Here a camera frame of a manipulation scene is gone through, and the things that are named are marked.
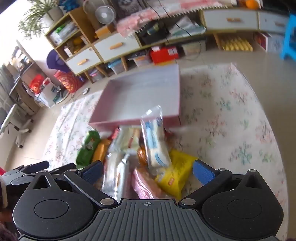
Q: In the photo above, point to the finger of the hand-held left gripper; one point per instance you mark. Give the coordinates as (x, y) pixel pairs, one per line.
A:
(32, 166)
(62, 167)

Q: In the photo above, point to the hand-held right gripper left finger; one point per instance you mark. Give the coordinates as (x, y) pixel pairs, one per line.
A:
(92, 172)

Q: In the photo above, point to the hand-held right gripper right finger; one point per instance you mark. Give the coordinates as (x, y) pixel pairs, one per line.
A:
(204, 172)

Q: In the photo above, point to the orange biscuit packet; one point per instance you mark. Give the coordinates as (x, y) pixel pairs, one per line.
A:
(101, 150)

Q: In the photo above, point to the silver cookie packet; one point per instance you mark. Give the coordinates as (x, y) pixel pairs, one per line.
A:
(115, 176)

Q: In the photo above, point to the yellow snack packet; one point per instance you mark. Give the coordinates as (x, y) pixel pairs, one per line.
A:
(178, 169)

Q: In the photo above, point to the green chips packet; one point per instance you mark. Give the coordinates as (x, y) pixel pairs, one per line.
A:
(89, 146)

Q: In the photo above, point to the pale clear snack packet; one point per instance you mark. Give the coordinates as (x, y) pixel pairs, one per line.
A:
(126, 139)

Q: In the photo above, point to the brown cracker packet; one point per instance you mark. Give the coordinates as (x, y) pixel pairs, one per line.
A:
(141, 155)

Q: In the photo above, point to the pink snack packet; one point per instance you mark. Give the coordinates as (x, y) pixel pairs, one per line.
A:
(143, 185)

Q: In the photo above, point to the white blue snack packet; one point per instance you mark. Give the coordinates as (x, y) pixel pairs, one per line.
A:
(155, 139)

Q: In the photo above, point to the pink cardboard box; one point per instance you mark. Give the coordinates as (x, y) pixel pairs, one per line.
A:
(143, 92)

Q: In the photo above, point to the white office chair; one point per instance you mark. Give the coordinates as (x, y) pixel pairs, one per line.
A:
(13, 125)

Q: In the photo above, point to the floral mat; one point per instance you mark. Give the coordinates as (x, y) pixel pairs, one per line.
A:
(226, 111)

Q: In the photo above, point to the white round scale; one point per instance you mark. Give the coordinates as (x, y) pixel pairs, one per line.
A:
(60, 97)

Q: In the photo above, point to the white paper bag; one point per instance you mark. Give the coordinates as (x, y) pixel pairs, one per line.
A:
(47, 92)

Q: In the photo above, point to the red gift bag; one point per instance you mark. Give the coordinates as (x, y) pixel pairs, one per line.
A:
(37, 83)

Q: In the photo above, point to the red printed bag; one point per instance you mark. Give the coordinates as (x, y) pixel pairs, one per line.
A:
(68, 81)

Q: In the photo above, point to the small clear storage bin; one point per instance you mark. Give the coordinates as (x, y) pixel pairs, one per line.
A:
(96, 74)

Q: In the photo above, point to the wooden desk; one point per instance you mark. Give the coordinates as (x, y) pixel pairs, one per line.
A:
(22, 69)

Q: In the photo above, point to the purple cap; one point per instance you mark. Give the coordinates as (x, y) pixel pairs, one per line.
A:
(56, 61)

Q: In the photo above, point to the blue lid storage bin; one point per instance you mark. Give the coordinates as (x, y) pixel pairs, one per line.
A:
(116, 66)

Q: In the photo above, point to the red box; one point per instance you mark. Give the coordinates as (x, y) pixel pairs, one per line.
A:
(164, 55)

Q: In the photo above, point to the yellow foam sheet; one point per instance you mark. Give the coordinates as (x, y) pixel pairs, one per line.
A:
(235, 43)

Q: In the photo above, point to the wooden low cabinet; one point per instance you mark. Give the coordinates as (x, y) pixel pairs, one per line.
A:
(106, 37)

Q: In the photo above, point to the pile of plastic bags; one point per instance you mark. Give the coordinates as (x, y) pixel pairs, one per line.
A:
(187, 26)

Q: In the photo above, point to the white printed box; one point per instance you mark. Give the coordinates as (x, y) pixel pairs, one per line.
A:
(272, 41)

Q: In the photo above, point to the black box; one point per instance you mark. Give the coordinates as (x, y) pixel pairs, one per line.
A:
(152, 33)

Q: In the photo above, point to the green potted plant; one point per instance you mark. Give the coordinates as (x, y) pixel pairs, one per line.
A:
(37, 14)

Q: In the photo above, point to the white desk fan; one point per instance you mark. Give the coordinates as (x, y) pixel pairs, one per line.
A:
(105, 14)

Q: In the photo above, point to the blue plastic stool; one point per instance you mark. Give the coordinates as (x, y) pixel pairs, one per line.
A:
(289, 34)

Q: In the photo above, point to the pink fringed cloth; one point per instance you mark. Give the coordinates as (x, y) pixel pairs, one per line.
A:
(175, 9)

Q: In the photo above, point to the orange fruit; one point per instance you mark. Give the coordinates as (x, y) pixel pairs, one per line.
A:
(251, 4)

